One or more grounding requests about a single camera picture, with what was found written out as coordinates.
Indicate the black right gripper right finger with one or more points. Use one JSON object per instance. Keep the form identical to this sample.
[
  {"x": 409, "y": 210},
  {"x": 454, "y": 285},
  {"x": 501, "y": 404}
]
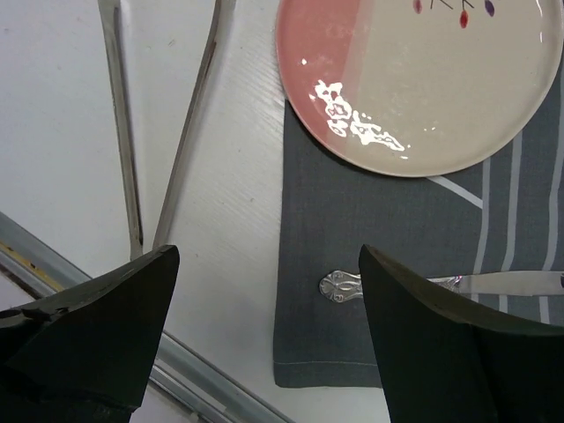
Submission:
[{"x": 444, "y": 358}]

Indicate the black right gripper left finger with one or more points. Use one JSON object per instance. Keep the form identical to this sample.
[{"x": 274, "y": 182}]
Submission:
[{"x": 85, "y": 354}]

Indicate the metal serving tongs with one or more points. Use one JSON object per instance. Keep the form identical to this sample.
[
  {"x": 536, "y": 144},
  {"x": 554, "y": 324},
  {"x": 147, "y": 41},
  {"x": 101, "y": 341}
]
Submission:
[{"x": 111, "y": 21}]

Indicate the silver table knife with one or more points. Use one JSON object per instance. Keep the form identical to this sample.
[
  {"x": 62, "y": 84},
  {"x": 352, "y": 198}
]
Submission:
[{"x": 341, "y": 286}]

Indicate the grey striped cloth placemat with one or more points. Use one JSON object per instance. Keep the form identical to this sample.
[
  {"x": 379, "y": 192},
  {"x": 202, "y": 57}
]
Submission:
[{"x": 504, "y": 214}]

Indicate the pink and cream plate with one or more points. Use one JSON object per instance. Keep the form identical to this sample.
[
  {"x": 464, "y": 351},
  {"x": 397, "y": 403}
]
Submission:
[{"x": 417, "y": 88}]

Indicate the aluminium table edge rail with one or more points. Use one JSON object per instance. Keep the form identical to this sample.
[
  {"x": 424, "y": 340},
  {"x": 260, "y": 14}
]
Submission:
[{"x": 181, "y": 373}]

